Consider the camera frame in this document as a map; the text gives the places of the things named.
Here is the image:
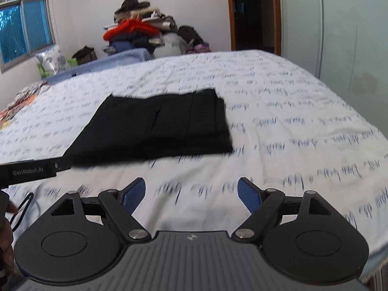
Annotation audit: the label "light blue blanket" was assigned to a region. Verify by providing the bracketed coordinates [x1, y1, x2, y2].
[43, 48, 153, 84]

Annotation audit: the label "dark olive bag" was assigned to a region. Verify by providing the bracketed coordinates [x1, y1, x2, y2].
[72, 46, 97, 65]

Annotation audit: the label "black wrist strap cable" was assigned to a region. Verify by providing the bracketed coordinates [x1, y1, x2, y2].
[8, 192, 35, 231]

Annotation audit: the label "white quilt with blue script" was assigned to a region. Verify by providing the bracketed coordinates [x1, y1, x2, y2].
[1, 51, 387, 272]

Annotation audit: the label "person's left hand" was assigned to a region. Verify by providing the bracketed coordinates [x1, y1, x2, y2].
[0, 219, 15, 273]

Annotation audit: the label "floral white pillow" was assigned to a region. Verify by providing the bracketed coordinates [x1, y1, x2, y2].
[35, 44, 70, 78]

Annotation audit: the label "pile of mixed clothes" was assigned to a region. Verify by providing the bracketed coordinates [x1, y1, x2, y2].
[102, 0, 211, 58]

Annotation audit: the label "colourful patterned bed sheet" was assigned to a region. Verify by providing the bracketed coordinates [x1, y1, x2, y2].
[0, 81, 50, 129]

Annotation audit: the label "blue glass window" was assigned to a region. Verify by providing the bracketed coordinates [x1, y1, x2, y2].
[1, 0, 56, 73]

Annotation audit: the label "black pants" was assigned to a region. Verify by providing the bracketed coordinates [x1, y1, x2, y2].
[64, 89, 233, 166]

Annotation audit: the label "brown wooden door frame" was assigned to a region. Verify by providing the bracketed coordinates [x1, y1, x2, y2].
[227, 0, 282, 55]

